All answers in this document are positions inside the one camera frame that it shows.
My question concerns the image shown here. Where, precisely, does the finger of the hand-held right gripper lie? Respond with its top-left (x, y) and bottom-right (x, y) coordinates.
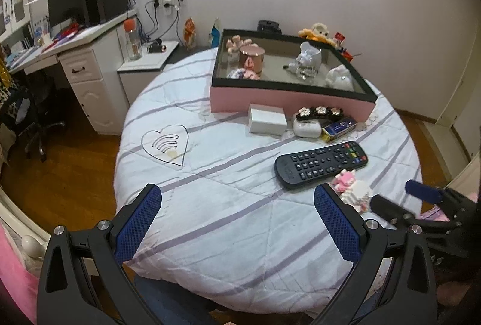
top-left (370, 194), bottom-right (418, 226)
top-left (405, 179), bottom-right (452, 205)

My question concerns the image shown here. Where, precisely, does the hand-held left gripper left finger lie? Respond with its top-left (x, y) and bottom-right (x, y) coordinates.
top-left (36, 183), bottom-right (163, 325)

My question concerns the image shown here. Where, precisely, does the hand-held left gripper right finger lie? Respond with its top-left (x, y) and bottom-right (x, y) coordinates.
top-left (314, 183), bottom-right (438, 325)

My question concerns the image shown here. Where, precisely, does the white pink block toy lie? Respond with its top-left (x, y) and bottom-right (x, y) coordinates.
top-left (332, 170), bottom-right (372, 215)

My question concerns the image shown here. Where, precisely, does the white ceramic figurine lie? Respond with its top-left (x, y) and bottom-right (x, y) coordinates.
top-left (325, 65), bottom-right (354, 91)

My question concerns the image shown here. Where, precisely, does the large pink black box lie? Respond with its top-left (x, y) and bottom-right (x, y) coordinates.
top-left (210, 29), bottom-right (377, 122)

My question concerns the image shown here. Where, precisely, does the clear glass ornament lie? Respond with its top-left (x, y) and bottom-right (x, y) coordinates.
top-left (283, 62), bottom-right (318, 83)

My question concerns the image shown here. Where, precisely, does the rose gold candle jar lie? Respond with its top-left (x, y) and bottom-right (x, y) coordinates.
top-left (239, 45), bottom-right (265, 76)

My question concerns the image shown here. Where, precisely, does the black remote control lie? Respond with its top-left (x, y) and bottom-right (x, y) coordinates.
top-left (274, 141), bottom-right (369, 191)

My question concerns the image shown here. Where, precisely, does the person's blue jeans leg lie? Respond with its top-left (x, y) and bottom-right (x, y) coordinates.
top-left (133, 270), bottom-right (230, 325)

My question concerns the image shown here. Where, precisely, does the blue yellow small pack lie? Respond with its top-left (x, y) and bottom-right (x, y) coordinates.
top-left (321, 116), bottom-right (357, 143)

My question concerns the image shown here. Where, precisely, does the silver white round case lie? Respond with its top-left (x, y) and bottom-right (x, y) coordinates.
top-left (292, 118), bottom-right (323, 138)

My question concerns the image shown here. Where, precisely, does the black flower hair clip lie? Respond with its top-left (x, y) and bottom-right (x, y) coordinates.
top-left (294, 106), bottom-right (348, 122)

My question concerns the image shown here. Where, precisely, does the small white box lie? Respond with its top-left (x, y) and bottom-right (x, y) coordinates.
top-left (248, 104), bottom-right (288, 135)

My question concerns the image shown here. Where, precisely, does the pink bedding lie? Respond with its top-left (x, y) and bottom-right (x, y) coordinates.
top-left (0, 223), bottom-right (42, 325)

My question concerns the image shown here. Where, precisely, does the white desk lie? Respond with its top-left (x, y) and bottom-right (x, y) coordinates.
top-left (8, 9), bottom-right (139, 135)

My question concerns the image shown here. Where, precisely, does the white side cabinet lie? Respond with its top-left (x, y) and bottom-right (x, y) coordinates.
top-left (117, 40), bottom-right (180, 107)

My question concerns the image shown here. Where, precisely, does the black office chair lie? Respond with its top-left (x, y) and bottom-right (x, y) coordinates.
top-left (0, 73), bottom-right (66, 162)

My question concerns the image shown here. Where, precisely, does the small black webcam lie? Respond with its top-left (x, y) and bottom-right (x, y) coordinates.
top-left (146, 39), bottom-right (168, 54)

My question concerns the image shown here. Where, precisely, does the clear bottle red lid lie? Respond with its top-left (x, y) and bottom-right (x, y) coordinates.
top-left (123, 18), bottom-right (143, 61)

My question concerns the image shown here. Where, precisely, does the white skull plush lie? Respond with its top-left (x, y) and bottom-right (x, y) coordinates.
top-left (310, 22), bottom-right (331, 38)

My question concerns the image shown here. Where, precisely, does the yellow plush toy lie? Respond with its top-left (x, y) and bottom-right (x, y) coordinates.
top-left (298, 28), bottom-right (339, 47)

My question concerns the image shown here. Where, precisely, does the orange figure stand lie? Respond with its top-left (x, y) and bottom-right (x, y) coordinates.
top-left (183, 17), bottom-right (198, 50)

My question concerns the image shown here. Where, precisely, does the blue white figure stand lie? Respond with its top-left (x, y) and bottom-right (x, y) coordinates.
top-left (208, 17), bottom-right (222, 48)

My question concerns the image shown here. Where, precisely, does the white bed frame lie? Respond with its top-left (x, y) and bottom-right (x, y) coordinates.
top-left (445, 159), bottom-right (481, 205)

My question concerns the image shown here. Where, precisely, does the white rail with knob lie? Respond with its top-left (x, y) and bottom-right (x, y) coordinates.
top-left (0, 186), bottom-right (49, 262)

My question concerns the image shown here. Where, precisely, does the white wall power outlet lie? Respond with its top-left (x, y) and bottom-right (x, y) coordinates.
top-left (151, 0), bottom-right (187, 9)

